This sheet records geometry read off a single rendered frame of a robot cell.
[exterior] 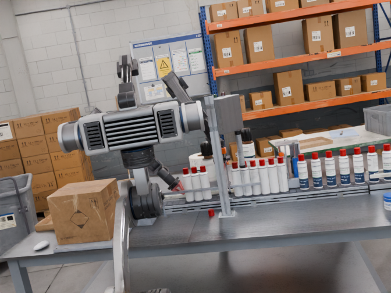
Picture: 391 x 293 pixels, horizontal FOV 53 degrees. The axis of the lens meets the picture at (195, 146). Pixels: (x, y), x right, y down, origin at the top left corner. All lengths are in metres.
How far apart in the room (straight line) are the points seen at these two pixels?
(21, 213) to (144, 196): 2.72
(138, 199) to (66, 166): 3.92
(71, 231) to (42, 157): 3.41
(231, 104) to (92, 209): 0.91
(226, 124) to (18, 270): 1.37
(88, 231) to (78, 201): 0.17
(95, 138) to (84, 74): 5.23
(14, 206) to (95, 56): 3.32
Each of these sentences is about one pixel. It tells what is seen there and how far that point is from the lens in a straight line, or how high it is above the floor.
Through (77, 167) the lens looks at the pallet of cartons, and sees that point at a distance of 5.48.
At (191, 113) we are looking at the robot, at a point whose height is 1.47.
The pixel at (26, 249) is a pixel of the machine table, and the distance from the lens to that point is 2.42.
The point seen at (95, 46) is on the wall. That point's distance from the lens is 6.76.
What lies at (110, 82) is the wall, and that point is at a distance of 6.71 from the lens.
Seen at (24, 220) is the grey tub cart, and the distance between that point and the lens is 4.26.
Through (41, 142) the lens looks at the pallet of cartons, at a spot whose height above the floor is 1.05.
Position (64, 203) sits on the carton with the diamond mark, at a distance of 2.16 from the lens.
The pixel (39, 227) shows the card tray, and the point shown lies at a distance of 2.63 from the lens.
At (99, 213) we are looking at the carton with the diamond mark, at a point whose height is 1.01.
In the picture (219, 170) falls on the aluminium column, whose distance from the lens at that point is 2.13.
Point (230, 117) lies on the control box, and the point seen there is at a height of 1.36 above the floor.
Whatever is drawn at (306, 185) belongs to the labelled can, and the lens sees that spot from 2.30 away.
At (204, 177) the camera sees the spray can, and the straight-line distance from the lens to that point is 2.30.
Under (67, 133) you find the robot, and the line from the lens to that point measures 1.63.
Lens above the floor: 1.63
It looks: 11 degrees down
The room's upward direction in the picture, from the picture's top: 9 degrees counter-clockwise
